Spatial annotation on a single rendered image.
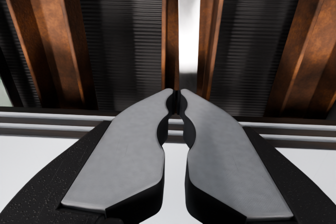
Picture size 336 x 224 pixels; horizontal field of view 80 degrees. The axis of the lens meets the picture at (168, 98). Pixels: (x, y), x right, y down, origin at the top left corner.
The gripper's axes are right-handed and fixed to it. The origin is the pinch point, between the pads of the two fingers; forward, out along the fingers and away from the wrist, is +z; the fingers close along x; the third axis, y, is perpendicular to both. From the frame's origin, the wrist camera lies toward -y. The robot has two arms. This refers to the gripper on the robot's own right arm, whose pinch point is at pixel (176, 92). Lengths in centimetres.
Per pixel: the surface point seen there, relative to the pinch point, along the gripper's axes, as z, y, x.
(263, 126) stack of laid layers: 8.1, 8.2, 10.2
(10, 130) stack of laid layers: 6.4, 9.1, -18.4
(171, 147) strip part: 5.6, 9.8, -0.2
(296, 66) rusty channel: 18.3, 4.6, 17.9
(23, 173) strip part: 5.6, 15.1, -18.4
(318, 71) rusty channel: 22.7, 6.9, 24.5
